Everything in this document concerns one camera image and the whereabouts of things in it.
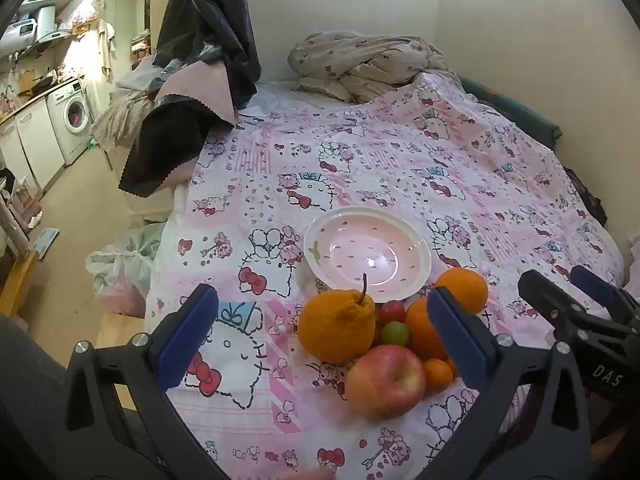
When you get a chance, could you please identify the white water heater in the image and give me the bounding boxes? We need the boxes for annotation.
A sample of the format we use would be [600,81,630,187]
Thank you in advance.
[34,5,57,42]

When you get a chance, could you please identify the white washing machine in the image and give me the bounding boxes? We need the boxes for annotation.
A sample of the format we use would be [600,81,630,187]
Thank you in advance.
[46,79,94,166]

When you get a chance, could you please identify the black plastic sheet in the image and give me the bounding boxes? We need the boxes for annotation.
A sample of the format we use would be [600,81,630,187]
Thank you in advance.
[152,0,262,111]

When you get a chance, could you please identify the white plastic bag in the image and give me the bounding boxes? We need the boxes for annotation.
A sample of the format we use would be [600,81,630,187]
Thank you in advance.
[85,222,166,318]

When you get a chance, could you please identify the crumpled beige printed blanket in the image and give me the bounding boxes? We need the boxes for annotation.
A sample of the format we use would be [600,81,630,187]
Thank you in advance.
[287,32,458,103]

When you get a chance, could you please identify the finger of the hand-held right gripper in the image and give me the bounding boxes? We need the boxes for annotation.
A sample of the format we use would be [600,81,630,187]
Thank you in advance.
[517,270,640,348]
[571,265,640,328]

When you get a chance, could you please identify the red apple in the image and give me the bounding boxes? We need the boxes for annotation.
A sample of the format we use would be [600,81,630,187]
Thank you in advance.
[346,344,427,421]

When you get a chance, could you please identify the teal bed frame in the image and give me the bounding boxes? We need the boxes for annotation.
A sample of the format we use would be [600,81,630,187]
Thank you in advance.
[457,75,563,151]

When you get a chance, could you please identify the round orange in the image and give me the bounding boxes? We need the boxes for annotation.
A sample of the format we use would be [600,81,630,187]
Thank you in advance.
[434,267,489,316]
[405,297,451,361]

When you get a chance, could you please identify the beige frilly fabric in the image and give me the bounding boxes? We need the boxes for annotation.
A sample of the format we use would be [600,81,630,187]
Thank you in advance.
[90,87,157,153]

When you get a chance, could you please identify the pink cloth with black lining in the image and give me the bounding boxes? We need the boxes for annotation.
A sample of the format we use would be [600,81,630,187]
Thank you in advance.
[117,57,238,198]

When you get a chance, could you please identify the dark bag beside bed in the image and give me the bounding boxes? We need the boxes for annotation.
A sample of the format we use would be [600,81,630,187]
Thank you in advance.
[565,167,608,226]

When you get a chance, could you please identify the white kitchen cabinets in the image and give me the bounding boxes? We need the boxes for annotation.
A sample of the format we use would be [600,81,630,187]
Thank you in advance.
[0,95,66,192]

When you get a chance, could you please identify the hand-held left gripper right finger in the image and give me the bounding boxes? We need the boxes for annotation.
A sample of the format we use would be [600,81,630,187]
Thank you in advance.
[426,286,593,480]

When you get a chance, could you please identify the green grape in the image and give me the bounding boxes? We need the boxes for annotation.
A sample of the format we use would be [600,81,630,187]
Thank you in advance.
[381,321,410,346]

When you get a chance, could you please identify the pink dotted bowl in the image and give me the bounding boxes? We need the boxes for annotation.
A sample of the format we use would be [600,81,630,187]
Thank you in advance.
[303,206,432,300]

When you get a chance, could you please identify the pink cartoon printed blanket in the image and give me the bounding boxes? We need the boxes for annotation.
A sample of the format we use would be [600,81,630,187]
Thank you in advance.
[145,70,626,480]

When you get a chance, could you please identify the hanging pink fabric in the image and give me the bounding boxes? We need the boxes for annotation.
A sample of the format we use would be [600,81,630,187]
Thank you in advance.
[67,0,104,28]

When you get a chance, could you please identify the cluttered low shelf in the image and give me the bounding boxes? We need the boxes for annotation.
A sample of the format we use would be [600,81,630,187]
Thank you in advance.
[0,165,46,261]

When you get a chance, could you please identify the small tangerine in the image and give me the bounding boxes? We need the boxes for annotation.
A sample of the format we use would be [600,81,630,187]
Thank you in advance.
[424,357,453,391]

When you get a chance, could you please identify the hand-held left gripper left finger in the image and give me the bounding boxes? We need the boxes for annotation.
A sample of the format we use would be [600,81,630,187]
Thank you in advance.
[64,283,231,480]

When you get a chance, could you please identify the large stemmed bumpy orange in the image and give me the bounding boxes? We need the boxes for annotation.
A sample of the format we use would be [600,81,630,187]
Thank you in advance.
[298,272,377,365]

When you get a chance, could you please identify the hanging white towel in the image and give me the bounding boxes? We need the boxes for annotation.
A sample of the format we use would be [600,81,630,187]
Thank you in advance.
[97,20,117,83]

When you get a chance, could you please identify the book on floor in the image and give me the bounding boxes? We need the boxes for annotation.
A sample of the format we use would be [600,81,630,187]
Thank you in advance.
[29,227,61,261]

